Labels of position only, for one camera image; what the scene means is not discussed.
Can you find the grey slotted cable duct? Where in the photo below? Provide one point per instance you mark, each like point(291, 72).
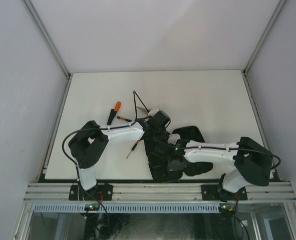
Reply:
point(132, 208)

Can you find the black plastic tool case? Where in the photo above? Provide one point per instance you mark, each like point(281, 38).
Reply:
point(158, 166)

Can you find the claw hammer orange black handle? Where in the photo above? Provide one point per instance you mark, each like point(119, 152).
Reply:
point(113, 112)

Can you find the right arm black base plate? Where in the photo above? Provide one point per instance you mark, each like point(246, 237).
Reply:
point(210, 193)

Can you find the long nose pliers orange handles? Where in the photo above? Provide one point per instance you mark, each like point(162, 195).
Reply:
point(145, 110)

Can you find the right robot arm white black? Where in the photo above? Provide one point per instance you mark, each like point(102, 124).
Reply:
point(248, 162)

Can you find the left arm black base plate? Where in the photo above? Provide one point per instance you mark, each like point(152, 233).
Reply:
point(101, 192)

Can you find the aluminium front rail frame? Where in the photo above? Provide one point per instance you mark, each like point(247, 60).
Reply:
point(281, 192)

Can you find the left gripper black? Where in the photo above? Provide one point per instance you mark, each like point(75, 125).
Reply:
point(162, 137)

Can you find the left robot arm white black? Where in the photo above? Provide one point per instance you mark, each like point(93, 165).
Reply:
point(89, 143)

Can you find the small screwdriver orange black upper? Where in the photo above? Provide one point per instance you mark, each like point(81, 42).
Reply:
point(124, 119)

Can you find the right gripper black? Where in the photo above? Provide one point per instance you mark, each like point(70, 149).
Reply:
point(176, 168)

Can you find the small precision screwdriver orange lower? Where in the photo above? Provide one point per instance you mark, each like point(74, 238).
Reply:
point(133, 148)

